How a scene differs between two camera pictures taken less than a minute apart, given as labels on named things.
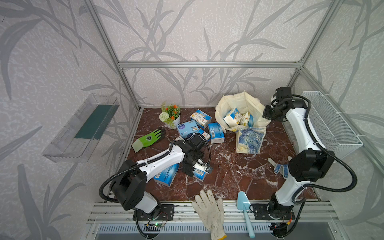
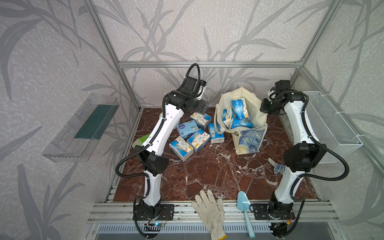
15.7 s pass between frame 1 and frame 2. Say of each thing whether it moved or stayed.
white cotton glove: stayed
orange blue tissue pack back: stayed
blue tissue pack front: moved
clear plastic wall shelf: stayed
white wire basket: stayed
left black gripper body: moved
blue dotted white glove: stayed
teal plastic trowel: stayed
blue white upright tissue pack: stayed
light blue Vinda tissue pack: stayed
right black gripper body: moved
